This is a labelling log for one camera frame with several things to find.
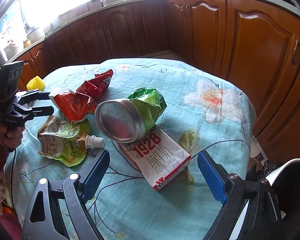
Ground light blue floral tablecloth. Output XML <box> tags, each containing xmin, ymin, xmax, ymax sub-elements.
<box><xmin>3</xmin><ymin>58</ymin><xmax>257</xmax><ymax>240</ymax></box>

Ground green drink pouch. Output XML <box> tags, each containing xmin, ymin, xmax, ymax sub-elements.
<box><xmin>37</xmin><ymin>115</ymin><xmax>105</xmax><ymax>167</ymax></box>

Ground crushed green metal can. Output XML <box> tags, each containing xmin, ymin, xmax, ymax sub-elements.
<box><xmin>94</xmin><ymin>88</ymin><xmax>167</xmax><ymax>143</ymax></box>

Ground wooden kitchen cabinets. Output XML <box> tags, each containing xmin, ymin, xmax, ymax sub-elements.
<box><xmin>19</xmin><ymin>0</ymin><xmax>300</xmax><ymax>163</ymax></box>

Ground red snack wrapper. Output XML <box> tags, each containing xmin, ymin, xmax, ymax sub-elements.
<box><xmin>49</xmin><ymin>88</ymin><xmax>96</xmax><ymax>122</ymax></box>

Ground person's left hand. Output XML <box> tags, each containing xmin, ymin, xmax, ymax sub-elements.
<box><xmin>0</xmin><ymin>122</ymin><xmax>25</xmax><ymax>151</ymax></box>

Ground white rimmed black trash bin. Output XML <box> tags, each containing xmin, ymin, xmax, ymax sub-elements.
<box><xmin>239</xmin><ymin>158</ymin><xmax>300</xmax><ymax>240</ymax></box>

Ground yellow foam fruit net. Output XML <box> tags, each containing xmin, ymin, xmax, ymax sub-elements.
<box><xmin>26</xmin><ymin>76</ymin><xmax>45</xmax><ymax>91</ymax></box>

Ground red white milk carton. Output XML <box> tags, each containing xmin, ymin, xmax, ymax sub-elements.
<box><xmin>119</xmin><ymin>125</ymin><xmax>191</xmax><ymax>191</ymax></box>

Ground red chips snack bag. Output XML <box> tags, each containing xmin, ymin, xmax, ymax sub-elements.
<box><xmin>76</xmin><ymin>69</ymin><xmax>113</xmax><ymax>101</ymax></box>

